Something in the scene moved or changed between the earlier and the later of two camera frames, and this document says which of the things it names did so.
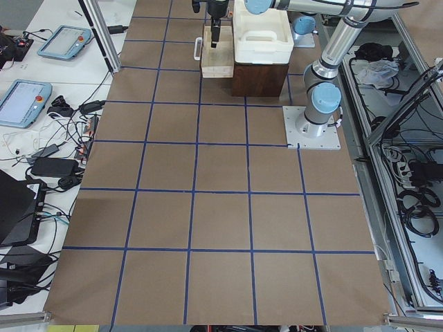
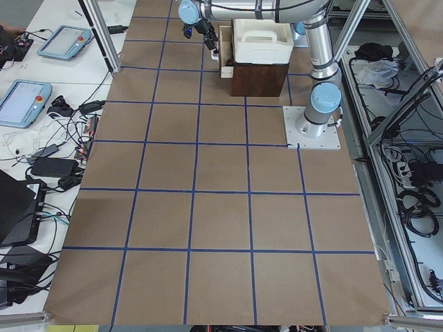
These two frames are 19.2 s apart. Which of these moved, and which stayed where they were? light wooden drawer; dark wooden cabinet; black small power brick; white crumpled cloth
Moved: light wooden drawer
Stayed: black small power brick; white crumpled cloth; dark wooden cabinet
